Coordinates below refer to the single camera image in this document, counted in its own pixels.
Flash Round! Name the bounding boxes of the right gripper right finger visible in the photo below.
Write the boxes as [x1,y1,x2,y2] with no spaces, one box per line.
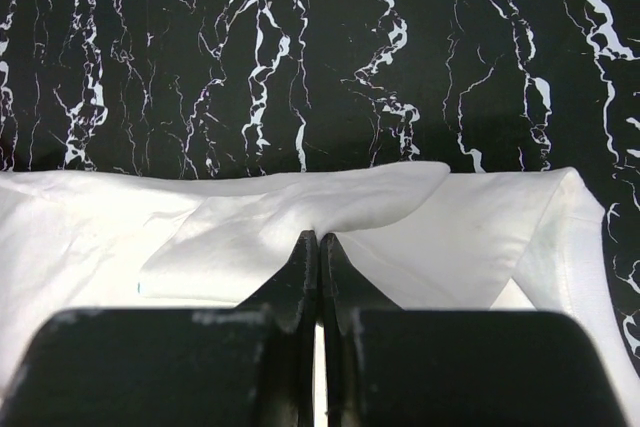
[318,234,400,427]

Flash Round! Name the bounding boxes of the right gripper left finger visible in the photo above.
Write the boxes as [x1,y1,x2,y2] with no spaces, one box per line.
[240,231,318,426]

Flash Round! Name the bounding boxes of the white coca-cola t-shirt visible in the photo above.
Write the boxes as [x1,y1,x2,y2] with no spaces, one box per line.
[1,162,639,400]

